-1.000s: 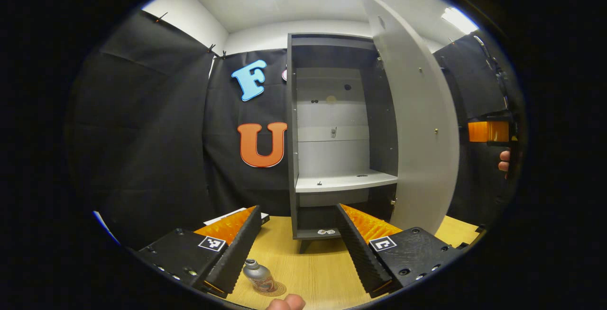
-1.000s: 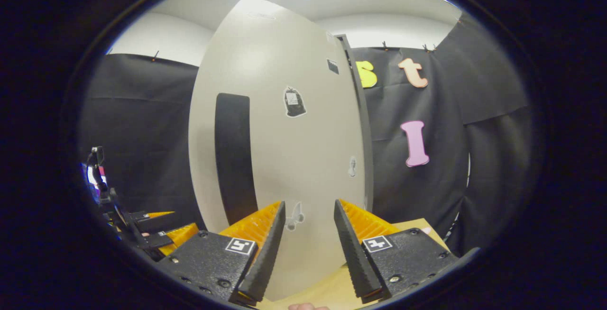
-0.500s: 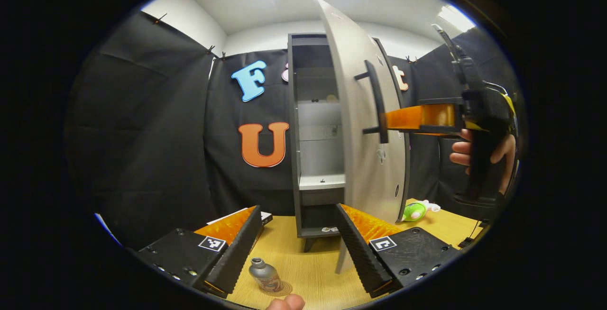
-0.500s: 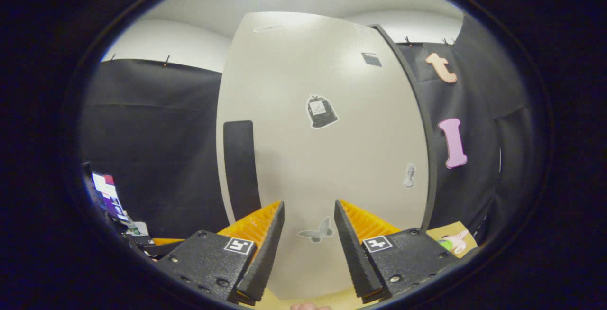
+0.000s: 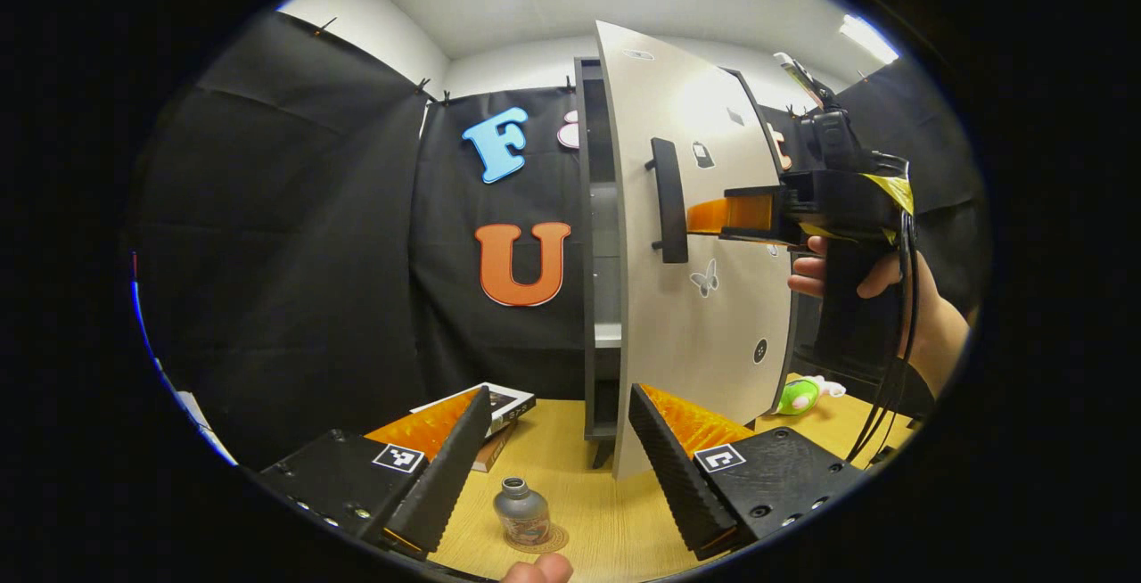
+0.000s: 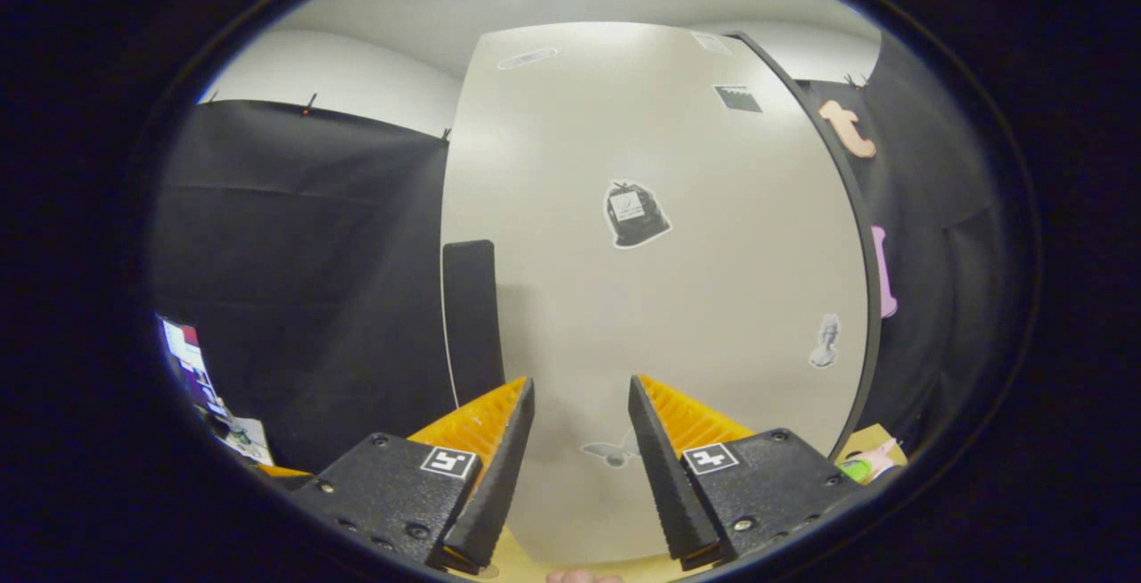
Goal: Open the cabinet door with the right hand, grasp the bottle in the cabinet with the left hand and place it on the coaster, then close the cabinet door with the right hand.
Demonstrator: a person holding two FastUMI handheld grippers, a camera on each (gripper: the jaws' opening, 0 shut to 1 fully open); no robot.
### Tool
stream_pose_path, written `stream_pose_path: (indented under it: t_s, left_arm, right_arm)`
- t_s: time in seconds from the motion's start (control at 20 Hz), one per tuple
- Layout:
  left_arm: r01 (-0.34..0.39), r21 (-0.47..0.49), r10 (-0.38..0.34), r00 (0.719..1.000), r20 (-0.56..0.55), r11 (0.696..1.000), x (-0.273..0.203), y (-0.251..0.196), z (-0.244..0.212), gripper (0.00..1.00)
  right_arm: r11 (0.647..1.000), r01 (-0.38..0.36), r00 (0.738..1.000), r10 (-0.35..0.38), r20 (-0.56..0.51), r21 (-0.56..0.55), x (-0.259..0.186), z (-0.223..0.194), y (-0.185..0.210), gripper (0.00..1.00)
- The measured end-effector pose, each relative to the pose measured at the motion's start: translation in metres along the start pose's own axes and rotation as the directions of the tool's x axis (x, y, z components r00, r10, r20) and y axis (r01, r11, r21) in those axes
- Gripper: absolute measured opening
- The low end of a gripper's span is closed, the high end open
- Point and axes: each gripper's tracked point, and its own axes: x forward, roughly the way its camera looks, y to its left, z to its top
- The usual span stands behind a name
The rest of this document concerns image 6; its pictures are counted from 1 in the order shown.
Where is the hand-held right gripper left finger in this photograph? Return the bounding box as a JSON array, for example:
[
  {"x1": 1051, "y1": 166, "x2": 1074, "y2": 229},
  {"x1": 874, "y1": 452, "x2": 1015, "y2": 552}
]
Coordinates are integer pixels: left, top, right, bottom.
[{"x1": 292, "y1": 375, "x2": 537, "y2": 575}]

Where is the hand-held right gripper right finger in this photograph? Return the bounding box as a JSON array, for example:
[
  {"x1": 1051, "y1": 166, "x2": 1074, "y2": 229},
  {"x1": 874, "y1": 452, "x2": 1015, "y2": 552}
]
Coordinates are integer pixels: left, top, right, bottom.
[{"x1": 628, "y1": 374, "x2": 863, "y2": 571}]

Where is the black cabinet door handle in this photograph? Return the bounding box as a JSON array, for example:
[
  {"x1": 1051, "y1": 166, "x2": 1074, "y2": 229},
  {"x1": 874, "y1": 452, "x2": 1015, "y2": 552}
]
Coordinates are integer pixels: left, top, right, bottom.
[{"x1": 442, "y1": 239, "x2": 507, "y2": 411}]

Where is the grey cabinet door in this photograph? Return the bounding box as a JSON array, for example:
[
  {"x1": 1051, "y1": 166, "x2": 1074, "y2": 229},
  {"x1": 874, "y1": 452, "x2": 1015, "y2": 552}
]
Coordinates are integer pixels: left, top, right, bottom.
[{"x1": 439, "y1": 21, "x2": 871, "y2": 566}]

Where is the green and pink plush toy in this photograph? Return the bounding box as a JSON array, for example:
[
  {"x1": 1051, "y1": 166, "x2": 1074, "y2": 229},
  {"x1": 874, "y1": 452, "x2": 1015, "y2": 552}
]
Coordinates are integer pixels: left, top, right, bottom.
[{"x1": 837, "y1": 438, "x2": 902, "y2": 485}]

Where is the white paper sheet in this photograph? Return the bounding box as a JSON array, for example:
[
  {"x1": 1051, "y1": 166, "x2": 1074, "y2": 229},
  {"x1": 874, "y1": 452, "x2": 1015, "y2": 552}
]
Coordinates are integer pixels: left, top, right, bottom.
[{"x1": 218, "y1": 415, "x2": 276, "y2": 467}]

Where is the black backdrop cloth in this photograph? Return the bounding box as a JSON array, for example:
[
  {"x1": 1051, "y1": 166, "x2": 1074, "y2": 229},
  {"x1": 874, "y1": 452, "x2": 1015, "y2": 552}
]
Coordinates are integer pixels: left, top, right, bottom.
[{"x1": 150, "y1": 30, "x2": 1010, "y2": 479}]

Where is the computer screen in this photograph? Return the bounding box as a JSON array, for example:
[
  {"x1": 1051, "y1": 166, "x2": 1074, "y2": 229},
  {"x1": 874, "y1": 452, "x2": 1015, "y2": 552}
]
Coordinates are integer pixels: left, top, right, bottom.
[{"x1": 158, "y1": 313, "x2": 232, "y2": 424}]

